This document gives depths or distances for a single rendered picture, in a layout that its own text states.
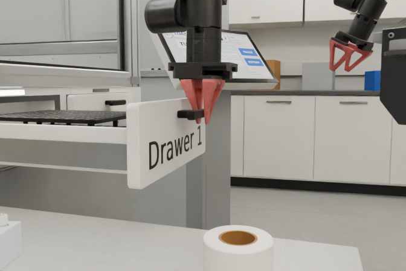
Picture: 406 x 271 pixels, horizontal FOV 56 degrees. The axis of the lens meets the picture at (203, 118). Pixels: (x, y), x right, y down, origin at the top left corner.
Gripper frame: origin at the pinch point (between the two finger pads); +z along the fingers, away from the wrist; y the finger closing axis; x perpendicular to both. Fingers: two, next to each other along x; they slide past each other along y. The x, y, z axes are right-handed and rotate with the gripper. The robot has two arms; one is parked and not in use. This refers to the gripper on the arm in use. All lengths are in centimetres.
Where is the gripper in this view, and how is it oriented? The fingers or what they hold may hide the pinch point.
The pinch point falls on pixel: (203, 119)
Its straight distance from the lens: 63.2
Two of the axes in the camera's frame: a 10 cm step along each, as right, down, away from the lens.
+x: -3.0, 0.9, -9.5
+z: -0.1, 10.0, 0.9
